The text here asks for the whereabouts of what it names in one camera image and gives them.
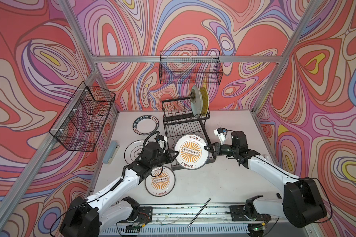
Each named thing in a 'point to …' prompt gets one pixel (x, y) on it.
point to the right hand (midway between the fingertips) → (205, 151)
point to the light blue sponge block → (111, 152)
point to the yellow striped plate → (205, 101)
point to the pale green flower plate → (196, 101)
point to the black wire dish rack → (180, 120)
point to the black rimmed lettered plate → (145, 125)
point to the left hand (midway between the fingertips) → (180, 153)
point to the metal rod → (199, 212)
